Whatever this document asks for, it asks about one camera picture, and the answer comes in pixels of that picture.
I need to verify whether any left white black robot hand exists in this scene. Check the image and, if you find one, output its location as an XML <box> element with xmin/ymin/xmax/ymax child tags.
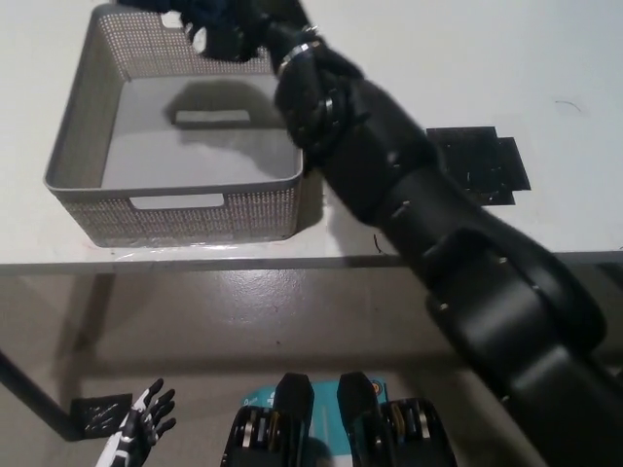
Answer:
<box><xmin>94</xmin><ymin>378</ymin><xmax>177</xmax><ymax>467</ymax></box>

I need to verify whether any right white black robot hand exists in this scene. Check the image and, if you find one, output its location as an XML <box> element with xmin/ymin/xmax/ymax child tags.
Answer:
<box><xmin>193</xmin><ymin>8</ymin><xmax>313</xmax><ymax>65</ymax></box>

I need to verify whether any gray perforated plastic basket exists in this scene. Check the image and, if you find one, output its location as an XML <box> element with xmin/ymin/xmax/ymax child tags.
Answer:
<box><xmin>42</xmin><ymin>4</ymin><xmax>308</xmax><ymax>250</ymax></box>

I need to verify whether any gray rectangular basket label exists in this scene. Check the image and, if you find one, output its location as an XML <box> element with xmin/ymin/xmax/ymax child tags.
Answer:
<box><xmin>174</xmin><ymin>110</ymin><xmax>250</xmax><ymax>126</ymax></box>

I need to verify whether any large black textured patch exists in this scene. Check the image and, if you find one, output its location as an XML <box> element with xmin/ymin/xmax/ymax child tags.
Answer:
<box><xmin>425</xmin><ymin>126</ymin><xmax>517</xmax><ymax>206</ymax></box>

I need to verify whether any black metal table leg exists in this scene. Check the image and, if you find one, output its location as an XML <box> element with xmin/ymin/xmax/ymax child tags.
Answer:
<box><xmin>0</xmin><ymin>348</ymin><xmax>82</xmax><ymax>443</ymax></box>

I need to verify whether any black textured floor plate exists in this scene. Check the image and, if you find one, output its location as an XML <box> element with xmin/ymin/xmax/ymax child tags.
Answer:
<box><xmin>70</xmin><ymin>394</ymin><xmax>134</xmax><ymax>442</ymax></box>

